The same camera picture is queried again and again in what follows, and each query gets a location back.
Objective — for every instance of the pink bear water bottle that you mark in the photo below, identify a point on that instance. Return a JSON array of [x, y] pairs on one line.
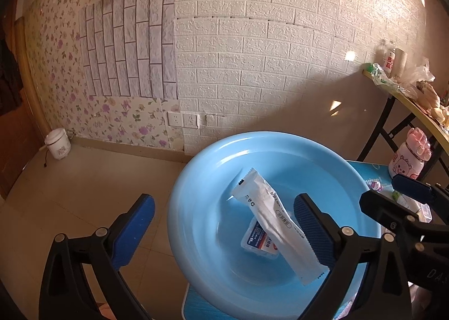
[[408, 155]]

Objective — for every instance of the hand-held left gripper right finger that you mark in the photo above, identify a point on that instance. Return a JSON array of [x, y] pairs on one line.
[[310, 225]]

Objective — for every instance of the pink cat toy figure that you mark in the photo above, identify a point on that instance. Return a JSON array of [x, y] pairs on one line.
[[375, 186]]

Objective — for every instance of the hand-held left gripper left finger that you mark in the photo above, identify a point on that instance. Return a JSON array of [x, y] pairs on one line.
[[140, 222]]

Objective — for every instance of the white rice cooker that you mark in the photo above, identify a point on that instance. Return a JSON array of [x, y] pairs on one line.
[[59, 144]]

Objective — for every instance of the light blue plastic basin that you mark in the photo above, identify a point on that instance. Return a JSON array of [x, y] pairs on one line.
[[210, 200]]

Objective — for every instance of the wooden door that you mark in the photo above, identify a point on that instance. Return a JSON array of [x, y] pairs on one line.
[[21, 151]]

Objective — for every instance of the white wall socket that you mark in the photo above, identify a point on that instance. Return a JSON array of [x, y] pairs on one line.
[[190, 121], [174, 119]]

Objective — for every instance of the green printed plastic bag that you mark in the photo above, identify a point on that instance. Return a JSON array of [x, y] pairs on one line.
[[378, 74]]

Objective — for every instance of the bread loaf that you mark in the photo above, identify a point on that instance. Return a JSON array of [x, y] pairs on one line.
[[428, 95]]

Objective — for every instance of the stack of paper cups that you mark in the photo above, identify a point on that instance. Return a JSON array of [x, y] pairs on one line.
[[400, 62]]

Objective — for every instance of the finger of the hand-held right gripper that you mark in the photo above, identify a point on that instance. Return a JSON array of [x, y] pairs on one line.
[[410, 186], [379, 206]]

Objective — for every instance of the wooden side table black legs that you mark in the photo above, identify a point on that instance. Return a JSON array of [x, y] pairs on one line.
[[393, 95]]

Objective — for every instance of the dark hanging clothing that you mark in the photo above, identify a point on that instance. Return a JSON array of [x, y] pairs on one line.
[[8, 78]]

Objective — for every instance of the long white sachet packet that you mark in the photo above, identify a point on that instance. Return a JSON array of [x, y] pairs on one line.
[[270, 207]]

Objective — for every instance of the small clear plastic box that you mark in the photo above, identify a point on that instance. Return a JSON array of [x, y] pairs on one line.
[[425, 213]]

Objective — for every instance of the small blue-red label packet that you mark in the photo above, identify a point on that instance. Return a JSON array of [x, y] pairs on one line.
[[259, 241]]

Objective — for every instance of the white bottle with red label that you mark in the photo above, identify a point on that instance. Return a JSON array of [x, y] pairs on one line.
[[388, 62]]

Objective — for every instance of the white tube with green cap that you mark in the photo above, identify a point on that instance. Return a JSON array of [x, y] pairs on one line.
[[408, 203]]

